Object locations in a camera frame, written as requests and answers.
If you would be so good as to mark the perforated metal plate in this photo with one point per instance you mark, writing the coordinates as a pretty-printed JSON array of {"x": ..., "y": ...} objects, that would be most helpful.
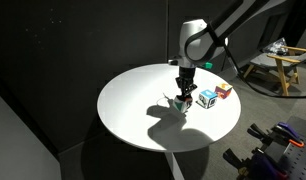
[{"x": 301, "y": 163}]

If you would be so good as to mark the blue white plush cube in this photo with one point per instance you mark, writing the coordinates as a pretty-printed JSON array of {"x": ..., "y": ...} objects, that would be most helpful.
[{"x": 208, "y": 99}]

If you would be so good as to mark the teal green camera mount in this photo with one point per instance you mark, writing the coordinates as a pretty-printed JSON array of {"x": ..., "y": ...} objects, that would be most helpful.
[{"x": 208, "y": 65}]

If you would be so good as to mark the white table pedestal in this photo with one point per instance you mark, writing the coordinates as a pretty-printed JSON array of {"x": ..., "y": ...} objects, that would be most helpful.
[{"x": 174, "y": 166}]

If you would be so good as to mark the black green checkered plush cube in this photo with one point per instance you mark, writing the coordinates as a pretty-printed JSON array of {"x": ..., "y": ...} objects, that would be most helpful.
[{"x": 182, "y": 105}]

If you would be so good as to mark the orange purple plush cube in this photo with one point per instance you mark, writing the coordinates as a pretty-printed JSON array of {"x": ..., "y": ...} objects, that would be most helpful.
[{"x": 223, "y": 90}]

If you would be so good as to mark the wooden chair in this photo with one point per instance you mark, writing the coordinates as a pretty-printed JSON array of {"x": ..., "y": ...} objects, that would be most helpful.
[{"x": 281, "y": 71}]

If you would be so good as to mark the purple clamp with orange tip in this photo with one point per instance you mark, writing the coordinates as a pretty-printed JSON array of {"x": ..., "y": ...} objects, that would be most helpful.
[{"x": 288, "y": 133}]

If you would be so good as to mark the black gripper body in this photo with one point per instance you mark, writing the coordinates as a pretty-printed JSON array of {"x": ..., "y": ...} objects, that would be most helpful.
[{"x": 186, "y": 76}]

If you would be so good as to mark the crumpled plastic bag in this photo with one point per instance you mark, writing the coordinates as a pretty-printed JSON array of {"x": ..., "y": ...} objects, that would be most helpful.
[{"x": 276, "y": 46}]

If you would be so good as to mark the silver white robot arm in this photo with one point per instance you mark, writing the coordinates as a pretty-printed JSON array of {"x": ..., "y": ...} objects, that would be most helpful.
[{"x": 199, "y": 40}]

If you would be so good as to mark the black spring clamp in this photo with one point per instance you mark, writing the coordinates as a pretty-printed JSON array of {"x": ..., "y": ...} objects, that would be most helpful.
[
  {"x": 261, "y": 133},
  {"x": 234, "y": 160}
]

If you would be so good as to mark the purple spring clamp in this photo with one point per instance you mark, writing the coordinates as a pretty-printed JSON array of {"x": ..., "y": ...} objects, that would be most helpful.
[{"x": 266, "y": 166}]

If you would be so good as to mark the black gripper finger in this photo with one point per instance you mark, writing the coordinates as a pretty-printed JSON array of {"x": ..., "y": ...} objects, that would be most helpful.
[
  {"x": 192, "y": 92},
  {"x": 182, "y": 93}
]

